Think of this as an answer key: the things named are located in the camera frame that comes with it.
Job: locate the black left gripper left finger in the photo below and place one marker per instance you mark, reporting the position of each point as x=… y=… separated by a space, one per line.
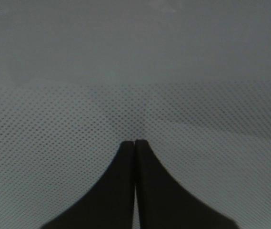
x=109 y=204

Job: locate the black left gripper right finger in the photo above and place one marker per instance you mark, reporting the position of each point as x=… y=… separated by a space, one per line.
x=164 y=204

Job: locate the white microwave door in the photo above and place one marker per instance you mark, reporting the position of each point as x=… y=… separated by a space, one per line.
x=78 y=77

